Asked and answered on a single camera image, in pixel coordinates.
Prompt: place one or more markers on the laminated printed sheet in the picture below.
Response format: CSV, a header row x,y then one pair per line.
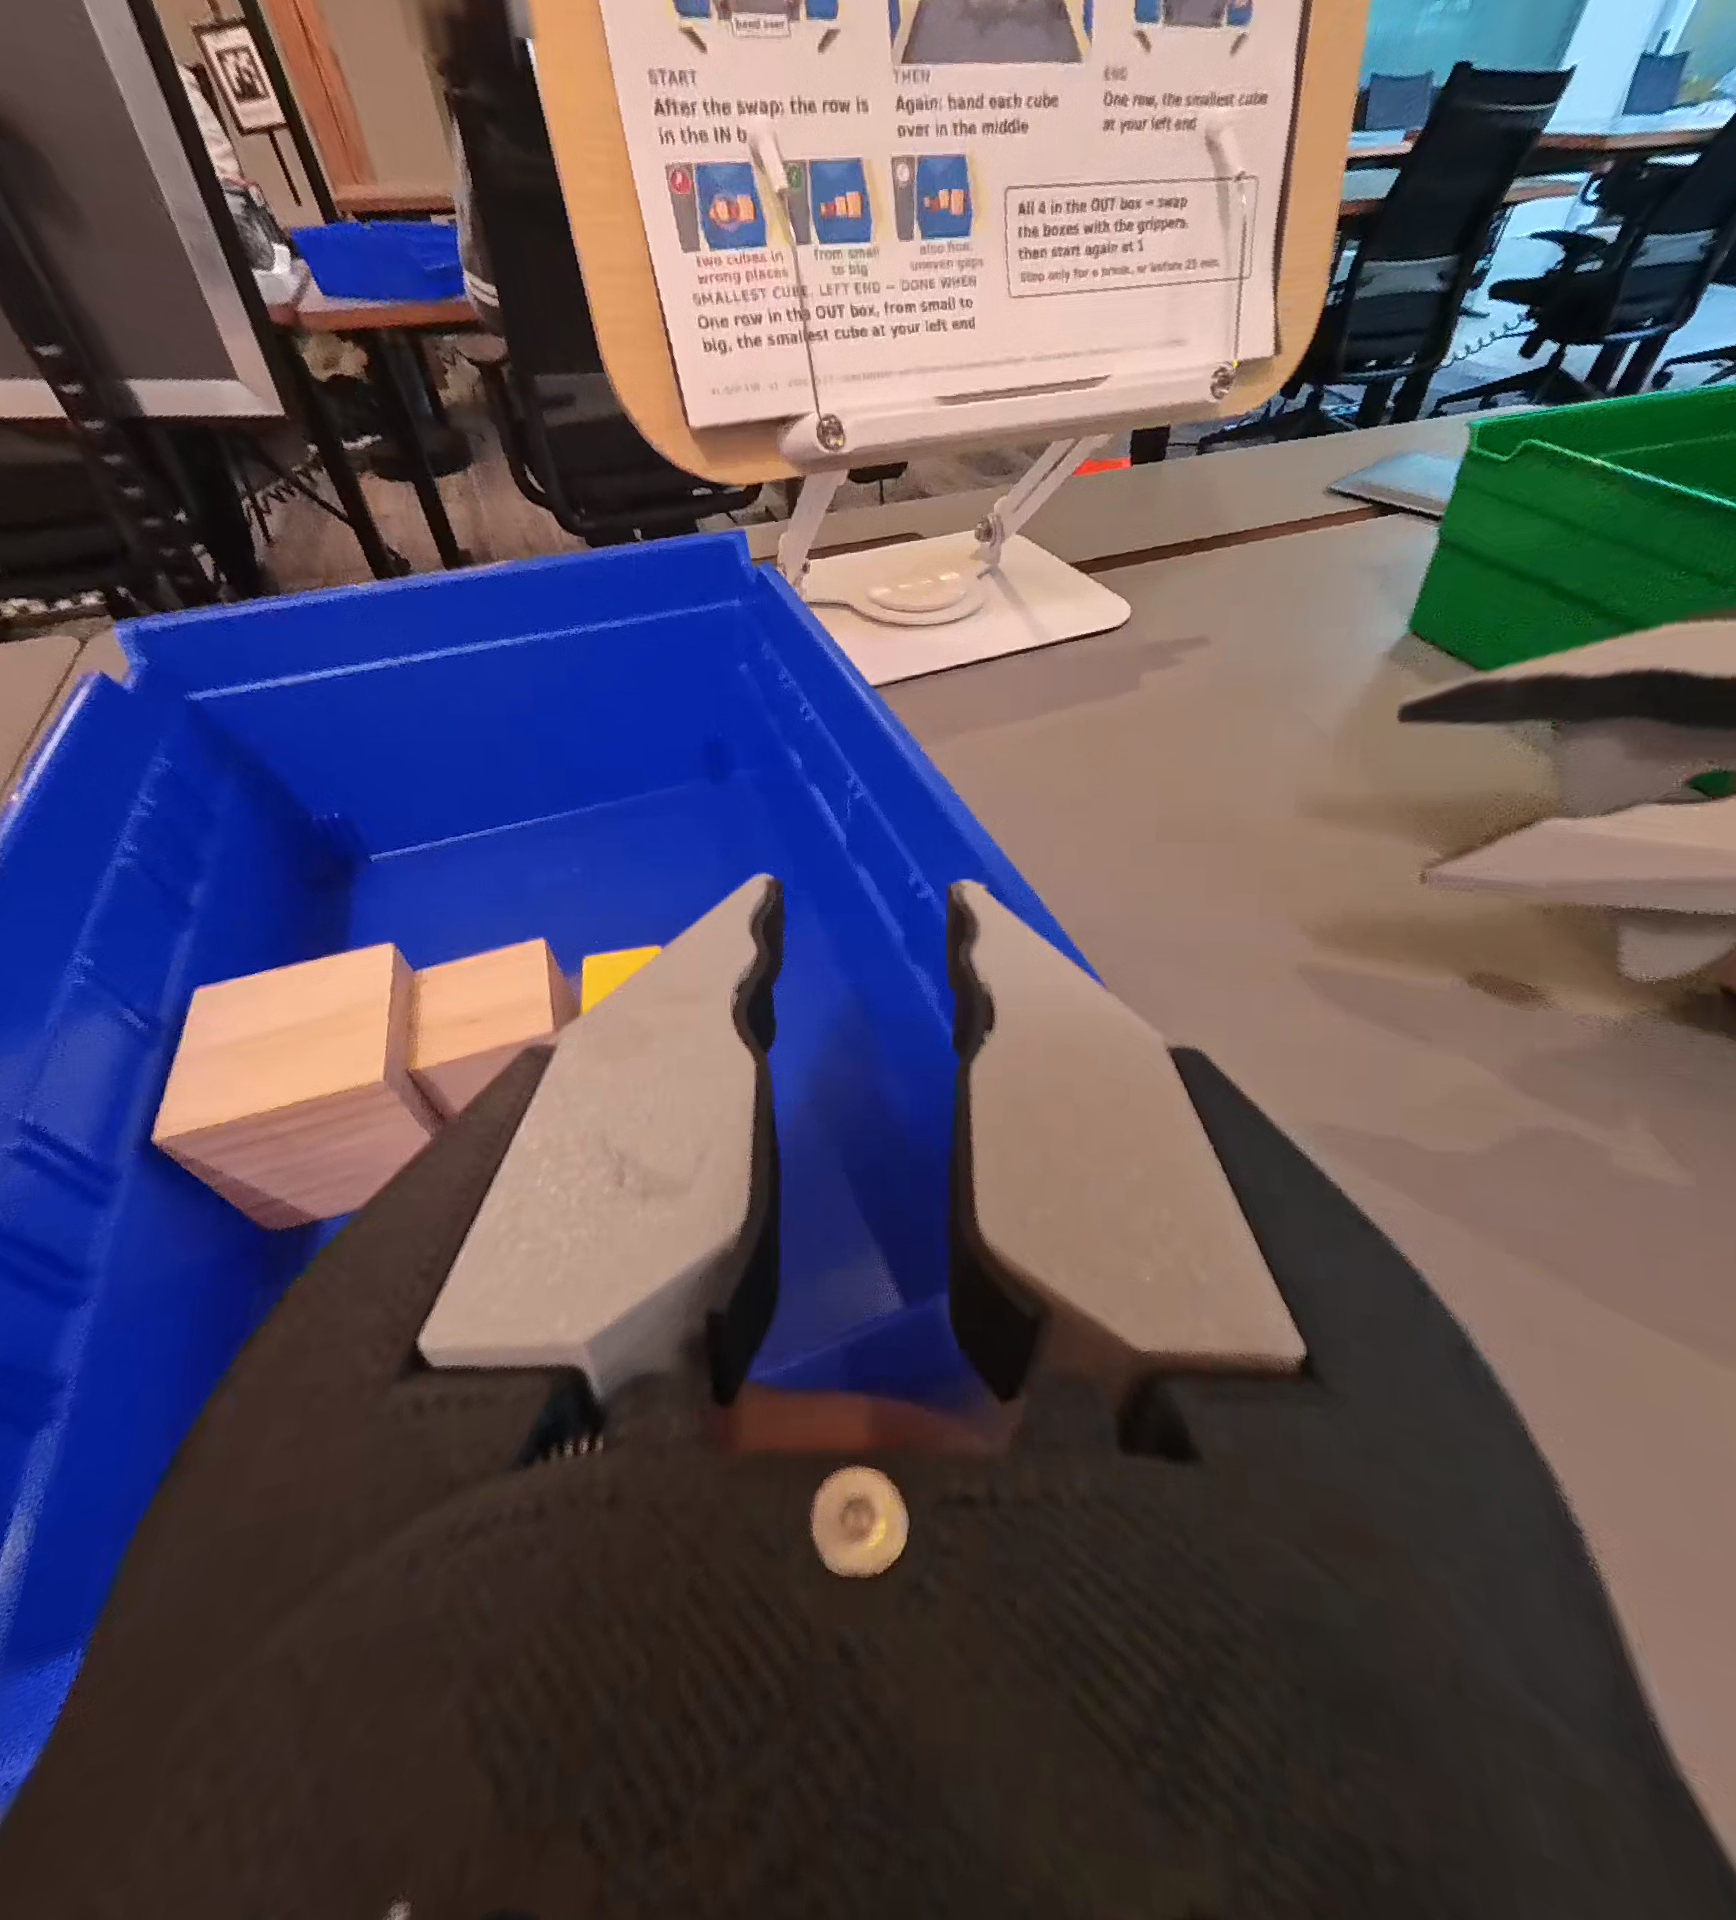
x,y
1392,482

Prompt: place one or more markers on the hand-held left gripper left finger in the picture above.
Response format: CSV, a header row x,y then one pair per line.
x,y
598,1200

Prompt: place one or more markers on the small framed sign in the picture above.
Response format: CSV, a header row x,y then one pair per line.
x,y
241,78

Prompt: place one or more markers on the tan rounded board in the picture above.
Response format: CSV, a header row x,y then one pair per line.
x,y
583,225

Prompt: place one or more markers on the blue plastic bin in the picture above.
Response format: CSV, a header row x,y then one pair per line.
x,y
509,780

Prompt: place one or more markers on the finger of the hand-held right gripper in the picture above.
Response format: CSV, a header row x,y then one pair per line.
x,y
1678,661
1633,862

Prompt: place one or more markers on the medium wooden cube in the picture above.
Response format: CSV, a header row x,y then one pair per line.
x,y
486,1012

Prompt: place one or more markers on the black office chair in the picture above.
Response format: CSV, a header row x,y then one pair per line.
x,y
1663,254
538,374
1423,195

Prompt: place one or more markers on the small yellow cube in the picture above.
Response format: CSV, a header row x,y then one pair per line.
x,y
613,974

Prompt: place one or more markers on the large wooden cube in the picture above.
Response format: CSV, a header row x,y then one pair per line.
x,y
282,1051

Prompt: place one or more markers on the green plastic bin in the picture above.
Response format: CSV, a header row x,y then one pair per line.
x,y
1589,584

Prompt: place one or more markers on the blue parts bin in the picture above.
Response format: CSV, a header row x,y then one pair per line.
x,y
381,259

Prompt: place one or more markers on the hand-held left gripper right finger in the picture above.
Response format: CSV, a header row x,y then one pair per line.
x,y
1108,1200

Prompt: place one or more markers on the wooden side table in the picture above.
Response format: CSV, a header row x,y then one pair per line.
x,y
373,312

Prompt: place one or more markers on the grey framed panel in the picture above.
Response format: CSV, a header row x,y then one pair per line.
x,y
59,195

